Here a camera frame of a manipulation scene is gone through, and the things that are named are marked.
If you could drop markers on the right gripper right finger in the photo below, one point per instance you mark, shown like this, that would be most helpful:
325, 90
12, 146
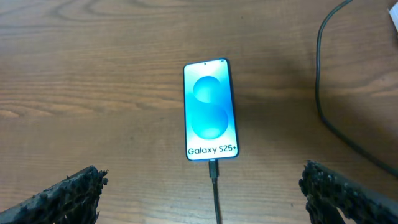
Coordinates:
331, 196

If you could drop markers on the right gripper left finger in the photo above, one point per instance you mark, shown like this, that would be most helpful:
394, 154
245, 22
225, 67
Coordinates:
72, 200

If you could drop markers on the blue Galaxy smartphone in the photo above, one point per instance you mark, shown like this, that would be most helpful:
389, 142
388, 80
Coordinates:
209, 111

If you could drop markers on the white power strip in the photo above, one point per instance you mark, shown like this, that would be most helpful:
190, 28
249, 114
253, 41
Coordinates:
393, 12

